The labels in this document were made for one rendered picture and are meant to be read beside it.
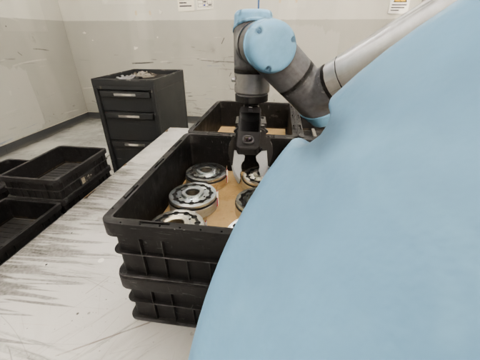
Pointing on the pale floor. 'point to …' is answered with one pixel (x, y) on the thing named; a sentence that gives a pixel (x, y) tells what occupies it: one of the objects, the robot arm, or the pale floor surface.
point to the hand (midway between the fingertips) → (249, 180)
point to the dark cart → (138, 110)
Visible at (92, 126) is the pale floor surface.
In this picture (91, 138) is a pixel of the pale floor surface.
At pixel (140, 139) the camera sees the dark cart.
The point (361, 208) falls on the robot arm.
